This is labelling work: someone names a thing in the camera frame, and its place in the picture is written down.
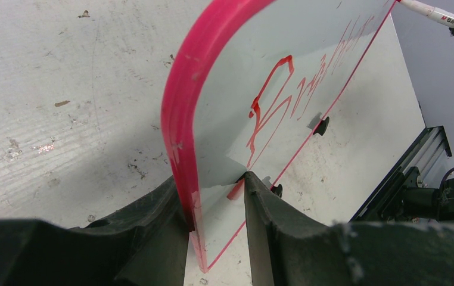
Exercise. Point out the aluminium rail frame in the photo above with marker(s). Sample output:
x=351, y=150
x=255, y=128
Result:
x=418, y=167

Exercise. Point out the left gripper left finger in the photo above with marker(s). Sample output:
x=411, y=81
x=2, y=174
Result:
x=143, y=243

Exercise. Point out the pink framed whiteboard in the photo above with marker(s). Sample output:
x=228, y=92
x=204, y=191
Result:
x=250, y=83

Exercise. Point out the white whiteboard marker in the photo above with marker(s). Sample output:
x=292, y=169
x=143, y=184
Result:
x=433, y=13

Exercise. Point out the black whiteboard clip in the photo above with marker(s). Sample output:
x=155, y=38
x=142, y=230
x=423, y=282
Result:
x=277, y=190
x=322, y=127

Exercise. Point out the red marker cap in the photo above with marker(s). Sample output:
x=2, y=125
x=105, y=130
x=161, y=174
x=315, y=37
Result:
x=235, y=193

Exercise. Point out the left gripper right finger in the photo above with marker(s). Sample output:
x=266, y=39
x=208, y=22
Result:
x=286, y=247

